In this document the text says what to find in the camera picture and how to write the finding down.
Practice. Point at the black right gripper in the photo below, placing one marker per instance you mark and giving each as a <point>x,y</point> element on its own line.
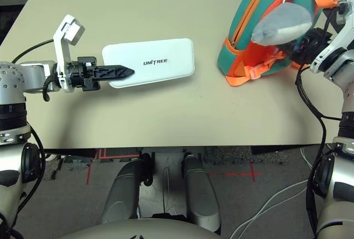
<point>312,46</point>

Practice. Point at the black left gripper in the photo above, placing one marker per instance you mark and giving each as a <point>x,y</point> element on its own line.
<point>81,73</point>

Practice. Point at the white Unitree pencil case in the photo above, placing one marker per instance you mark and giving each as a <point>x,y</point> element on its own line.
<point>166,53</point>

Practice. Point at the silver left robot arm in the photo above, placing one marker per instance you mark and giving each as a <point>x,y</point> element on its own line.
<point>30,77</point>

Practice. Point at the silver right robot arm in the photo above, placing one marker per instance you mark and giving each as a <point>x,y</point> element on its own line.
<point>340,64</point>

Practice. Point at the grey plush shark toy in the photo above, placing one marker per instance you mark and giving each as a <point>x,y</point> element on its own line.
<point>282,23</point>

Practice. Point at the silver robot left leg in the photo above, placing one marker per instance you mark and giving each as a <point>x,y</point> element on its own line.
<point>121,192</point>

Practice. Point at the silver robot leg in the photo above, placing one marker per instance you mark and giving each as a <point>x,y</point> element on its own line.
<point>199,194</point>
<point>121,192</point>

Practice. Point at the silver robot right leg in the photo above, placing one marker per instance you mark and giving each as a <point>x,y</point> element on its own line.
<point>199,194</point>

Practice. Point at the silver robot torso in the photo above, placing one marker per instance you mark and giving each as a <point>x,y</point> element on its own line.
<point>138,230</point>

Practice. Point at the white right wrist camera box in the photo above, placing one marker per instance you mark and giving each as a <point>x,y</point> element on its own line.
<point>349,15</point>

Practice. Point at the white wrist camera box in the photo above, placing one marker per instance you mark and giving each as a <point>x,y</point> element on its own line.
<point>349,15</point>
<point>59,51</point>

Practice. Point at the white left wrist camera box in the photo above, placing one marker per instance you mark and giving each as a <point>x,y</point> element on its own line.
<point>59,51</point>

